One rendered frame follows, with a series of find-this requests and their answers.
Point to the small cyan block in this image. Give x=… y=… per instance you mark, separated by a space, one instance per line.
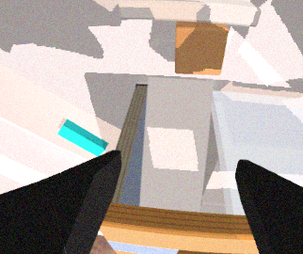
x=82 y=138

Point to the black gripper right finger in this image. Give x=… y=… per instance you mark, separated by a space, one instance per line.
x=273 y=207

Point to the small orange block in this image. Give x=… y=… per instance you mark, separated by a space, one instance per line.
x=200 y=47

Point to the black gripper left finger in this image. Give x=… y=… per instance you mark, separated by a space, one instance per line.
x=61 y=214

